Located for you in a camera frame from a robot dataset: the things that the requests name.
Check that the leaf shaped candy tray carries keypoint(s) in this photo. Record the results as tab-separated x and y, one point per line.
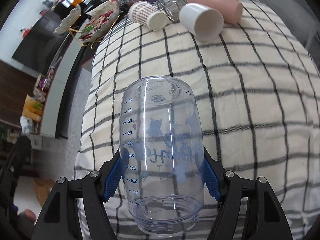
102	19

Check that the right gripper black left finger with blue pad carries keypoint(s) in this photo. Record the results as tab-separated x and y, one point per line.
59	218

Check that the white cup red pattern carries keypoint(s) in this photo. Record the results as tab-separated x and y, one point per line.
147	15

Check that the snack packets on shelf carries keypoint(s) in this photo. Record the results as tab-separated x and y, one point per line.
33	109

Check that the cream checked tablecloth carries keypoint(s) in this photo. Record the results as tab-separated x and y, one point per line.
256	88

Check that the white ceramic cup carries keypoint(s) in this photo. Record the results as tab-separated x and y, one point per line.
203	22

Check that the pink cylindrical cup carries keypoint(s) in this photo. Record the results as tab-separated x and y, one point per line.
230	9

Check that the black tv cabinet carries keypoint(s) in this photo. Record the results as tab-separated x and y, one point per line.
38	48

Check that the white flower shaped dish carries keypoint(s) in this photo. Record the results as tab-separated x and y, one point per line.
67	22

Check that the clear plastic measuring cup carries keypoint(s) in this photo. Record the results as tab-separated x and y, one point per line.
162	155

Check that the clear glass mug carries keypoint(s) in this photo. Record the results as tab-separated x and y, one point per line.
172	8

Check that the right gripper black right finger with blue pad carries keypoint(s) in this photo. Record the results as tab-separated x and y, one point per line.
265	218

